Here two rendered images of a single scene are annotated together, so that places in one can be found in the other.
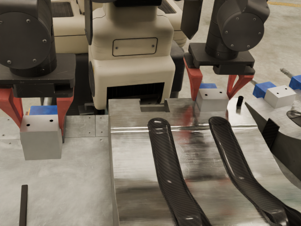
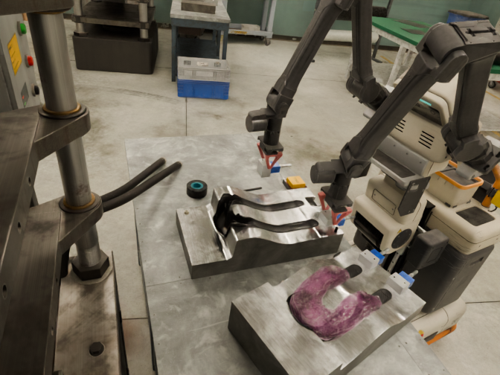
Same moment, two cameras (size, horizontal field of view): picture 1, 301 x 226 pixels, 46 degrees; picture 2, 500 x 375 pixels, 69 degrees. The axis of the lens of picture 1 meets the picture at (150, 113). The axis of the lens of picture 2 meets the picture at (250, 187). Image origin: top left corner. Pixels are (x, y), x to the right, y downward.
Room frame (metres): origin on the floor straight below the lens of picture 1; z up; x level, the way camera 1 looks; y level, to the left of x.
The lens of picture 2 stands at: (0.06, -0.98, 1.64)
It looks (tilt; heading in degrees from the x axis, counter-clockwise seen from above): 35 degrees down; 77
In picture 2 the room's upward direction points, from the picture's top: 9 degrees clockwise
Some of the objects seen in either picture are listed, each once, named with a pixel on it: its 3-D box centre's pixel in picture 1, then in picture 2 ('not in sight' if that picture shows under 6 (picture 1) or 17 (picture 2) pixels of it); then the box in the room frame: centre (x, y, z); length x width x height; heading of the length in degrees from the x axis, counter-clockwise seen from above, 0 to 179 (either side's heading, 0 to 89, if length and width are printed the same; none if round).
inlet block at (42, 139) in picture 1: (45, 116); (275, 167); (0.42, 0.16, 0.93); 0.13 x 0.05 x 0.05; 11
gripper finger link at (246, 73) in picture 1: (226, 77); (335, 211); (0.56, -0.13, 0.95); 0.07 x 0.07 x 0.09; 11
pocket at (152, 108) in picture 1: (153, 113); (312, 204); (0.53, -0.01, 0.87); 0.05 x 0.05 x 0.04; 11
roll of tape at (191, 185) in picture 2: not in sight; (196, 189); (0.13, 0.16, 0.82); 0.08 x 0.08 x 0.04
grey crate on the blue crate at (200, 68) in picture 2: not in sight; (203, 69); (0.32, 3.32, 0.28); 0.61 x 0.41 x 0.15; 0
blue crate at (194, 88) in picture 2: not in sight; (202, 83); (0.32, 3.32, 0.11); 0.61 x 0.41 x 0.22; 0
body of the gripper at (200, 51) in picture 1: (223, 41); (338, 190); (0.56, -0.11, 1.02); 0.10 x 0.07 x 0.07; 101
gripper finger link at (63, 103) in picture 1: (48, 99); (269, 155); (0.39, 0.14, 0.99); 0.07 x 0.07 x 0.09; 11
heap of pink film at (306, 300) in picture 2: not in sight; (336, 295); (0.47, -0.42, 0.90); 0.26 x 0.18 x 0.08; 28
